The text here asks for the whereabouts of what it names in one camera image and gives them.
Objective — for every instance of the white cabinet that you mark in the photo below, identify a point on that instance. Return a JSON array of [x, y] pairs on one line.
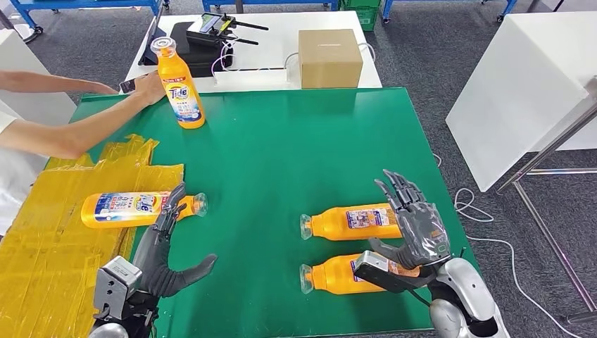
[[23, 51]]

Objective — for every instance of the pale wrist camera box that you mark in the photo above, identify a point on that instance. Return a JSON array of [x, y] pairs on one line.
[[373, 268], [116, 284]]

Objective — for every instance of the person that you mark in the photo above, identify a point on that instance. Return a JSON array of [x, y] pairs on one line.
[[14, 177]]

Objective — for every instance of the orange detergent bottle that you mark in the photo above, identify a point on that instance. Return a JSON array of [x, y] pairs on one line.
[[116, 210], [179, 93], [331, 277], [336, 224]]

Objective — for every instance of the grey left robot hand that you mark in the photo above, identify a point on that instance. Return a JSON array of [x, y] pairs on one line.
[[154, 270]]

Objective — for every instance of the metal table frame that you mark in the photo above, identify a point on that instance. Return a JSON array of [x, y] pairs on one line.
[[550, 149]]

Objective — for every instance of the green table mat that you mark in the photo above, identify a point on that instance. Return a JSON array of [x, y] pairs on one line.
[[280, 149]]

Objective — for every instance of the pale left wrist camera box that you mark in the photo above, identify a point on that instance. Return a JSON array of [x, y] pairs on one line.
[[116, 284]]

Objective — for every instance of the dark blue tablet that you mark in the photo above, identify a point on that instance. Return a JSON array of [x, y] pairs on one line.
[[147, 56]]

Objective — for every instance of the person's hand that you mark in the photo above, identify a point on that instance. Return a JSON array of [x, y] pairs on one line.
[[150, 88]]

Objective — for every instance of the green plastic crate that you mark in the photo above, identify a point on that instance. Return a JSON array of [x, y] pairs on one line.
[[364, 16]]

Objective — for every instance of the white table with devices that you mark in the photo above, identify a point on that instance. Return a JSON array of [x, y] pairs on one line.
[[280, 42]]

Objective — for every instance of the yellow taped cardboard sheet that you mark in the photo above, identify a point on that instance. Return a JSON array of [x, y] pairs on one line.
[[46, 261]]

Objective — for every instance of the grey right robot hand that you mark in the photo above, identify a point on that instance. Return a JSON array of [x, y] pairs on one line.
[[422, 233]]

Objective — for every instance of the blue metal rack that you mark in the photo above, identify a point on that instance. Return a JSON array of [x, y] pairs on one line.
[[84, 4], [280, 3], [443, 2]]

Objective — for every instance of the large white table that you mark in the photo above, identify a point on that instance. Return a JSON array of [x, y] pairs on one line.
[[513, 93]]

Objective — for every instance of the brown cardboard box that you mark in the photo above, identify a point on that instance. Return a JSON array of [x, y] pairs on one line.
[[330, 59]]

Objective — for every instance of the black carrying case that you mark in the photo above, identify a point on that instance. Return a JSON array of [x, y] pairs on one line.
[[205, 60]]

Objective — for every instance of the person's forearm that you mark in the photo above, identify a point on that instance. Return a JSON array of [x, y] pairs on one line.
[[56, 84], [102, 122]]

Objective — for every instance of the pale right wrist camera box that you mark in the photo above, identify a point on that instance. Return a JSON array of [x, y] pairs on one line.
[[373, 268]]

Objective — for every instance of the black remote controller with antennas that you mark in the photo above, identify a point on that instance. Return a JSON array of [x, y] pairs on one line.
[[208, 25]]

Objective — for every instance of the dark smartphone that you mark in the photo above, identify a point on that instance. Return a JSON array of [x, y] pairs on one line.
[[127, 86]]

